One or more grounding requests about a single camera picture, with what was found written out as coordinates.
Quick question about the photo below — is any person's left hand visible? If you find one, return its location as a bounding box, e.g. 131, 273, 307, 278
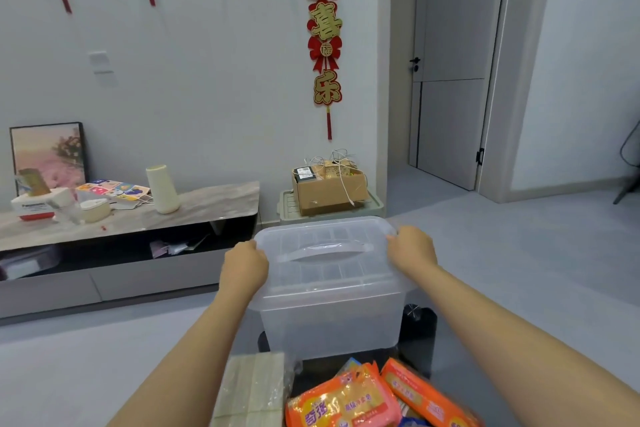
218, 240, 271, 300

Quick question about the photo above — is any person's right hand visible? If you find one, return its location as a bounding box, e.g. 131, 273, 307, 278
385, 226, 440, 278

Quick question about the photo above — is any clear plastic storage box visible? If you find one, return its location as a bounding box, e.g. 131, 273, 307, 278
248, 216, 420, 363

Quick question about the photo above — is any person's right forearm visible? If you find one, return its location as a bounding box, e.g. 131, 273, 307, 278
407, 262, 640, 427

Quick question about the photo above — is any person's left forearm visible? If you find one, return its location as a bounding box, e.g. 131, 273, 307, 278
106, 287, 261, 427

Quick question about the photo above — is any pale green plastic crate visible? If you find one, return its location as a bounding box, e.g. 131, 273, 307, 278
277, 189, 386, 226

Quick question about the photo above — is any brown cardboard box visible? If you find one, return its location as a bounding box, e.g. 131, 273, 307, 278
292, 161, 370, 217

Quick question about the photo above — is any cream cone-shaped vase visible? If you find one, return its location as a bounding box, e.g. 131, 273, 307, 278
145, 164, 181, 215

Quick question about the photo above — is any blue packet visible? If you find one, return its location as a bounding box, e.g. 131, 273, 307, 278
336, 357, 366, 377

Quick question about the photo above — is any grey tv cabinet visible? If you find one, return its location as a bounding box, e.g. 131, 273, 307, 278
0, 180, 262, 326

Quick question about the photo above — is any pack of beige soap bars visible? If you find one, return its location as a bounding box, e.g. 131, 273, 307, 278
210, 352, 293, 427

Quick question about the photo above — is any orange soap packet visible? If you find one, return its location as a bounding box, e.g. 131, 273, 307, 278
285, 362, 404, 427
380, 358, 482, 427

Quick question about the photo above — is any colourful card sheet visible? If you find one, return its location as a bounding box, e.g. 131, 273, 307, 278
75, 179, 153, 206

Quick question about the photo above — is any round cream tape roll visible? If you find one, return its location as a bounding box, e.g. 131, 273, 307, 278
79, 198, 112, 224

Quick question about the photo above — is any grey door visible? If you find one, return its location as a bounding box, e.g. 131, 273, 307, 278
407, 0, 511, 191

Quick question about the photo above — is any long red hanging decoration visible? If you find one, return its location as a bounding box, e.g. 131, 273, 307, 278
304, 0, 344, 141

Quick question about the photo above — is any framed pink landscape picture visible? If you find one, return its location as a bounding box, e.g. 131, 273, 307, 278
9, 122, 88, 196

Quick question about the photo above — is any white and red box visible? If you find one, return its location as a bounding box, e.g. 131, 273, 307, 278
10, 193, 57, 221

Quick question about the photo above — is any white cable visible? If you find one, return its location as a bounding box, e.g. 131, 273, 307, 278
305, 149, 362, 207

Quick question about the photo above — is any white wall switch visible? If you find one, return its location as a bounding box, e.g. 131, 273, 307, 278
88, 50, 114, 75

